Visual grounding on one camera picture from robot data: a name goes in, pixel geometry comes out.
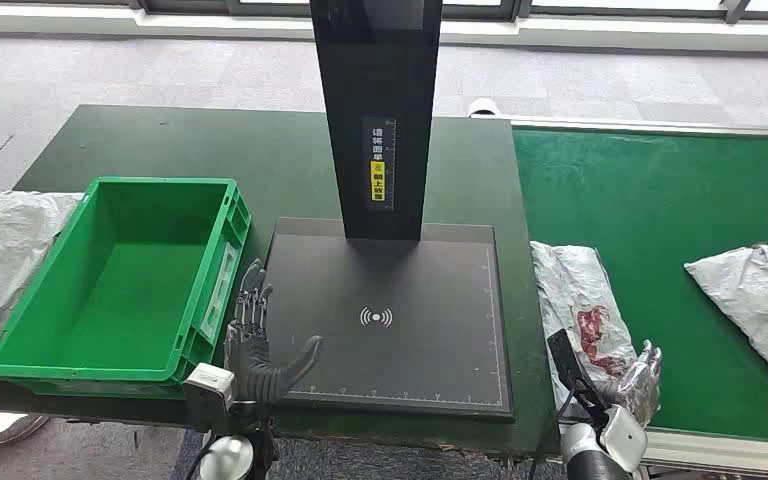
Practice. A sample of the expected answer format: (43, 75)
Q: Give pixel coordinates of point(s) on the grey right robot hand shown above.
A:
(639, 387)

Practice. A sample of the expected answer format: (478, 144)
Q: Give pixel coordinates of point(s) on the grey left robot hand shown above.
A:
(248, 371)

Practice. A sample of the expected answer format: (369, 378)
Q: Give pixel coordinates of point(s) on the grey parcel bag red print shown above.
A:
(569, 278)

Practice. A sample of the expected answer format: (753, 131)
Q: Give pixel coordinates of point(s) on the grey parcel bag torn brown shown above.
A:
(755, 291)

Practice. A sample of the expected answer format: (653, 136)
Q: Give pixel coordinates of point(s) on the black inbound scanning machine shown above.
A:
(424, 344)

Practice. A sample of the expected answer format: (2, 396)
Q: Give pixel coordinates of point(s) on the green conveyor belt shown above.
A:
(656, 199)

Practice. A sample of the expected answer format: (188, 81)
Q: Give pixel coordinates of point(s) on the crumpled grey parcel bag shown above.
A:
(0, 252)

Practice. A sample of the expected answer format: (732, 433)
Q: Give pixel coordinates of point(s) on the white conveyor roller end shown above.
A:
(485, 107)

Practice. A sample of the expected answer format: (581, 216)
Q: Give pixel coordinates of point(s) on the green plastic crate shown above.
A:
(126, 298)

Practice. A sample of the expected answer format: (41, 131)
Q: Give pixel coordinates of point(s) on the black yellow label sticker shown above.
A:
(378, 166)

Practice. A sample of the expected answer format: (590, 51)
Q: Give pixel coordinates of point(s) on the dark green table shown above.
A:
(159, 139)

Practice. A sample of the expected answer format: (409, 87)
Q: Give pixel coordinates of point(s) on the shiny chrome round base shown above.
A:
(0, 427)

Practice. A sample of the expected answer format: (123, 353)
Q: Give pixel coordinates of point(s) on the white window sill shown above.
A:
(92, 20)

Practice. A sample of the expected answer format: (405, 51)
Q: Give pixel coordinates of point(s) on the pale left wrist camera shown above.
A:
(208, 384)

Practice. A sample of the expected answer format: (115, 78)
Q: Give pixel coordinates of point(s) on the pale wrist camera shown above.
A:
(569, 364)
(208, 384)

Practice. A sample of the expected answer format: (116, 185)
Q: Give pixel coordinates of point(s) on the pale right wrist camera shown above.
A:
(569, 364)

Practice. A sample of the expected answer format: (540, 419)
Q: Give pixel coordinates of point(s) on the dark window frame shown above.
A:
(185, 6)

